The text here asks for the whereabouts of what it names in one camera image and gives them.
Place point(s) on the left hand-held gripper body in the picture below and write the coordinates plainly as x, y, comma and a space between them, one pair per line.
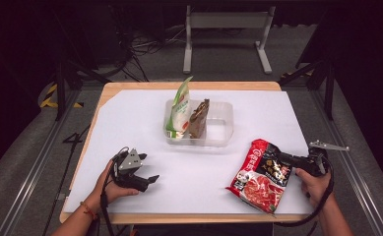
131, 162

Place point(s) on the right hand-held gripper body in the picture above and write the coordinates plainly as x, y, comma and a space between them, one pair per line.
317, 164

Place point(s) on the red black noodle packet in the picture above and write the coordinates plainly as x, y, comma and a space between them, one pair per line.
261, 190

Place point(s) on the person's right hand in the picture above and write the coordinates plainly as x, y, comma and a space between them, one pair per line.
317, 188

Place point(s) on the person's left hand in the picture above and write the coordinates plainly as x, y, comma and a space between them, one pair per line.
108, 193

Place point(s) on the green white snack packet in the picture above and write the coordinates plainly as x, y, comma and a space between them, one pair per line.
180, 114

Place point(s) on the black floor tape mark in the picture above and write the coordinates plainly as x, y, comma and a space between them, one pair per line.
76, 139

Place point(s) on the brown snack packet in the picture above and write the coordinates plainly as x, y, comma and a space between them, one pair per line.
199, 124

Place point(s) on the black metal stand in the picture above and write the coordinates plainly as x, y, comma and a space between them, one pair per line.
60, 91
328, 95

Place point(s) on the clear plastic container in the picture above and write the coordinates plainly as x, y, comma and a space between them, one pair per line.
220, 131

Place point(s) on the wooden table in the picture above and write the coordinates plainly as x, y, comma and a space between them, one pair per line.
179, 86

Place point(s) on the black curtain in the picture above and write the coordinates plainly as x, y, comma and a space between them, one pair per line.
369, 82
8, 82

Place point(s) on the yellow black hazard tape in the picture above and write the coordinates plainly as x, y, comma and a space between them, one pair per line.
51, 95

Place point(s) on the white metal stand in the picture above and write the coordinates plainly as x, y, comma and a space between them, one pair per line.
228, 20

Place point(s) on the aluminium floor rail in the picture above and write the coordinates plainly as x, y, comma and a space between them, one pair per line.
368, 196
34, 170

